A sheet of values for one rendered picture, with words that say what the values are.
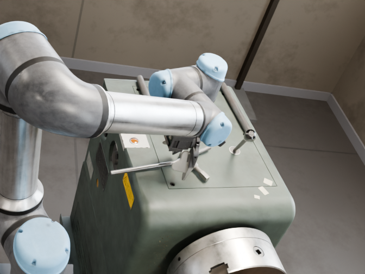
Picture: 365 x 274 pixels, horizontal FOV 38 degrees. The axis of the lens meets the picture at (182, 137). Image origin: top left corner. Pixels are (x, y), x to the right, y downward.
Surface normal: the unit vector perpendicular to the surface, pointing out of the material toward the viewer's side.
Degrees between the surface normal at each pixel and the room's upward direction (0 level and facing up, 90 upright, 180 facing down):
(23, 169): 91
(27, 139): 90
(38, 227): 8
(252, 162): 0
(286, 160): 0
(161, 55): 90
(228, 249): 20
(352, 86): 90
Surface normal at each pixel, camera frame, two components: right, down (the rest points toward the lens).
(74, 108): 0.44, 0.16
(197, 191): 0.28, -0.73
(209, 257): -0.33, -0.59
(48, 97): 0.14, 0.13
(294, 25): 0.18, 0.68
